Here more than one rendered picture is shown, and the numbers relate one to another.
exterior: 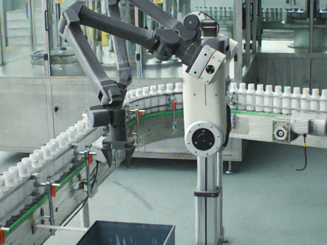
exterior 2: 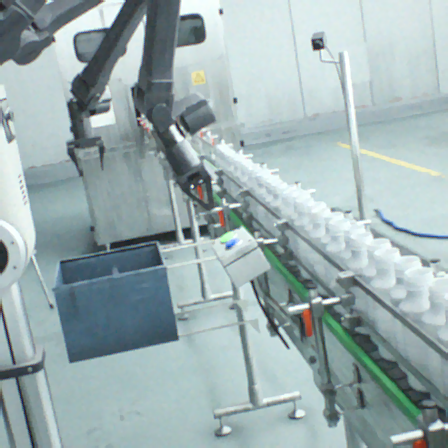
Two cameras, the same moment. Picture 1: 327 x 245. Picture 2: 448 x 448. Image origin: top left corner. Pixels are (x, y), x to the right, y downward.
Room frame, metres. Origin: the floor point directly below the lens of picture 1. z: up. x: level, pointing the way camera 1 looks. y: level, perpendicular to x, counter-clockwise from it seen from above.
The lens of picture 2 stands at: (4.31, -0.26, 1.49)
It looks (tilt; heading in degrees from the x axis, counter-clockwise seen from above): 12 degrees down; 160
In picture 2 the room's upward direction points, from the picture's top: 10 degrees counter-clockwise
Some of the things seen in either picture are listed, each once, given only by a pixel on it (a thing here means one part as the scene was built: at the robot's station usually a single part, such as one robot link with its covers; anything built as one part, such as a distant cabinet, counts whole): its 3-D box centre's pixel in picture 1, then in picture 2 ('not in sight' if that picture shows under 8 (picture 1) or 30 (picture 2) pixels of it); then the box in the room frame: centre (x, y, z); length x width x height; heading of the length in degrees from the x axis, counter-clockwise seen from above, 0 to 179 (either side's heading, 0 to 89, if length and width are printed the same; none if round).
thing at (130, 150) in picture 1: (123, 154); (81, 157); (2.11, 0.14, 1.26); 0.07 x 0.07 x 0.09; 78
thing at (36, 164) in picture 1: (35, 174); (268, 204); (2.47, 0.53, 1.08); 0.06 x 0.06 x 0.17
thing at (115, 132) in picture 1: (118, 133); (82, 131); (2.12, 0.16, 1.33); 0.10 x 0.07 x 0.07; 78
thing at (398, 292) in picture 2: not in sight; (413, 315); (3.40, 0.33, 1.08); 0.06 x 0.06 x 0.17
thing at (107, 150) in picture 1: (113, 154); (94, 155); (2.12, 0.17, 1.26); 0.07 x 0.07 x 0.09; 78
